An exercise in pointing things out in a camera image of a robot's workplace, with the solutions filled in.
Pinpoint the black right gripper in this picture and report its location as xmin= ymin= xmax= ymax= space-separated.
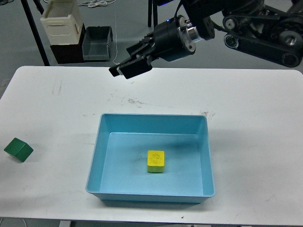
xmin=109 ymin=15 xmax=196 ymax=79

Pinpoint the yellow wooden block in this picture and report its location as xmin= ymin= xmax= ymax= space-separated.
xmin=147 ymin=150 xmax=165 ymax=173

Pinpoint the green wooden block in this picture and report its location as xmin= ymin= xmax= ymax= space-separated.
xmin=4 ymin=138 xmax=34 ymax=162

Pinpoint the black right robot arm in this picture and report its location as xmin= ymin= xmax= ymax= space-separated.
xmin=109 ymin=0 xmax=303 ymax=79

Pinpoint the dark grey open bin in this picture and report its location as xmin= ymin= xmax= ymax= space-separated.
xmin=82 ymin=26 xmax=113 ymax=61

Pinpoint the black crate under cream crate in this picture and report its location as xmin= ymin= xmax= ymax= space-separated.
xmin=50 ymin=25 xmax=86 ymax=64

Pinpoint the black table legs centre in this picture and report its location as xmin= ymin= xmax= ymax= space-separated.
xmin=147 ymin=0 xmax=158 ymax=28

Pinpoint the cream plastic crate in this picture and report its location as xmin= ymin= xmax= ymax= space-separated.
xmin=40 ymin=0 xmax=83 ymax=45

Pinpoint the light blue plastic tray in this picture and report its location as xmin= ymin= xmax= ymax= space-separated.
xmin=86 ymin=113 xmax=215 ymax=203

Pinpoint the black table leg left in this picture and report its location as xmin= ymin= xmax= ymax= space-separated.
xmin=21 ymin=0 xmax=50 ymax=66

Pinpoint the white cable with plug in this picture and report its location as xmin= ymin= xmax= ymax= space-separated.
xmin=113 ymin=14 xmax=121 ymax=66

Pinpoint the coiled white rope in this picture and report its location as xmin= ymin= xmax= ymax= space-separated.
xmin=78 ymin=0 xmax=117 ymax=8

